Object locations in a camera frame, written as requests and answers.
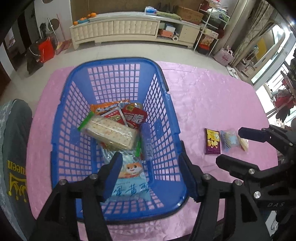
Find small red snack packet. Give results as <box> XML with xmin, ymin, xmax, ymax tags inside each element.
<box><xmin>121</xmin><ymin>104</ymin><xmax>147</xmax><ymax>129</ymax></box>

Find blue plastic basket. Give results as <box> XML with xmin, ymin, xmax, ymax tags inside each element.
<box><xmin>51</xmin><ymin>57</ymin><xmax>188</xmax><ymax>223</ymax></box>

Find small cracker pack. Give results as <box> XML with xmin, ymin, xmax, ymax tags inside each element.
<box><xmin>238</xmin><ymin>137</ymin><xmax>249</xmax><ymax>152</ymax></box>

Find green folded cloth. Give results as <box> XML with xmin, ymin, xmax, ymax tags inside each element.
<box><xmin>156</xmin><ymin>11</ymin><xmax>182</xmax><ymax>20</ymax></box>

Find grey chair cover with crown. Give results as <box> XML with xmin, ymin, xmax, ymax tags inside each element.
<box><xmin>1</xmin><ymin>99</ymin><xmax>35</xmax><ymax>240</ymax></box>

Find pink white shopping bag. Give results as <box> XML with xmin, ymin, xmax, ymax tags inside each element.
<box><xmin>213</xmin><ymin>46</ymin><xmax>234</xmax><ymax>66</ymax></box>

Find blue tissue pack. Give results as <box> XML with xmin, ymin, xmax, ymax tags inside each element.
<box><xmin>144</xmin><ymin>6</ymin><xmax>157</xmax><ymax>15</ymax></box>

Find white TV cabinet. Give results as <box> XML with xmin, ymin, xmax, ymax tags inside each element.
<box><xmin>70</xmin><ymin>11</ymin><xmax>201</xmax><ymax>49</ymax></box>

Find clothes drying rack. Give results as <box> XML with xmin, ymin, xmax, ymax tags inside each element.
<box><xmin>263</xmin><ymin>58</ymin><xmax>295</xmax><ymax>128</ymax></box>

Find clear blue biscuit packet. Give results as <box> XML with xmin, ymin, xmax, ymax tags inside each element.
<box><xmin>220</xmin><ymin>129</ymin><xmax>241</xmax><ymax>152</ymax></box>

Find large cracker pack green ends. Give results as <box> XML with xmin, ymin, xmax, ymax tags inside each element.
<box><xmin>78</xmin><ymin>112</ymin><xmax>138</xmax><ymax>150</ymax></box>

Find red bag on floor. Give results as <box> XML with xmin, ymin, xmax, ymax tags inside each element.
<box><xmin>38</xmin><ymin>37</ymin><xmax>55</xmax><ymax>63</ymax></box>

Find pink quilted tablecloth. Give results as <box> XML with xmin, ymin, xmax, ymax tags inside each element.
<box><xmin>26</xmin><ymin>62</ymin><xmax>268</xmax><ymax>240</ymax></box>

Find black bag on floor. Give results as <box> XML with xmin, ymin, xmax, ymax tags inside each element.
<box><xmin>26</xmin><ymin>43</ymin><xmax>43</xmax><ymax>75</ymax></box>

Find blue wafer stick packet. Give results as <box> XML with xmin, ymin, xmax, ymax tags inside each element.
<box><xmin>140</xmin><ymin>123</ymin><xmax>153</xmax><ymax>161</ymax></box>

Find orange snack bar packet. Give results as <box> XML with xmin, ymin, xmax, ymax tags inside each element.
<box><xmin>90</xmin><ymin>99</ymin><xmax>130</xmax><ymax>115</ymax></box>

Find oranges on blue plate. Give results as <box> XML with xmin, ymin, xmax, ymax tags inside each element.
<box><xmin>73</xmin><ymin>12</ymin><xmax>97</xmax><ymax>26</ymax></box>

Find red white snack packet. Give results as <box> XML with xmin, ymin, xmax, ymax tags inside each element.
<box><xmin>101</xmin><ymin>108</ymin><xmax>128</xmax><ymax>126</ymax></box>

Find cardboard box on cabinet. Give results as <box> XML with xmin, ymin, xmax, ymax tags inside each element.
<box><xmin>174</xmin><ymin>6</ymin><xmax>204</xmax><ymax>25</ymax></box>

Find broom and dustpan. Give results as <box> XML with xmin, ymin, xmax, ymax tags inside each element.
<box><xmin>47</xmin><ymin>15</ymin><xmax>71</xmax><ymax>55</ymax></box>

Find purple yellow chip packet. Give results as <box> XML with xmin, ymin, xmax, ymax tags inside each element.
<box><xmin>205</xmin><ymin>128</ymin><xmax>221</xmax><ymax>155</ymax></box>

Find white metal shelf rack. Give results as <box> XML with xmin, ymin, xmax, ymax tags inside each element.
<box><xmin>193</xmin><ymin>1</ymin><xmax>230</xmax><ymax>55</ymax></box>

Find white slippers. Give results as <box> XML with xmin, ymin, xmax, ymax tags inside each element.
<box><xmin>226</xmin><ymin>66</ymin><xmax>239</xmax><ymax>79</ymax></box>

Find light blue cat snack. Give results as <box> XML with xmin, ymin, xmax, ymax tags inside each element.
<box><xmin>107</xmin><ymin>158</ymin><xmax>151</xmax><ymax>202</ymax></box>

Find light blue cracker packet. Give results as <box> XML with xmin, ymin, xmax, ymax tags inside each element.
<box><xmin>100</xmin><ymin>142</ymin><xmax>141</xmax><ymax>165</ymax></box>

